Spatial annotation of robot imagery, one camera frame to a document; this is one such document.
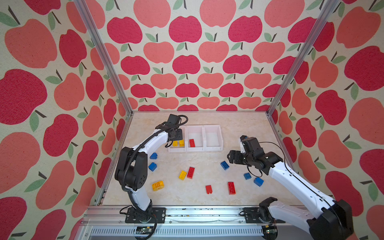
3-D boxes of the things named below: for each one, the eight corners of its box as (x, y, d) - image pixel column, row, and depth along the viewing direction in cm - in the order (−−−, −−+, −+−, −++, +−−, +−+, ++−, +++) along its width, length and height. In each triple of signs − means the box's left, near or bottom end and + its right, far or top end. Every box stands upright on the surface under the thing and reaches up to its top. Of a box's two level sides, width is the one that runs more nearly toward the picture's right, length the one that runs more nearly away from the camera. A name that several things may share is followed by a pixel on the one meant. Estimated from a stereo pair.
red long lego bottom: (229, 194, 83) (230, 193, 81) (227, 183, 87) (228, 181, 85) (235, 194, 83) (236, 193, 81) (233, 183, 87) (234, 181, 85)
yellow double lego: (154, 192, 84) (152, 190, 80) (152, 186, 86) (151, 183, 83) (165, 188, 85) (164, 186, 82) (163, 182, 87) (162, 179, 84)
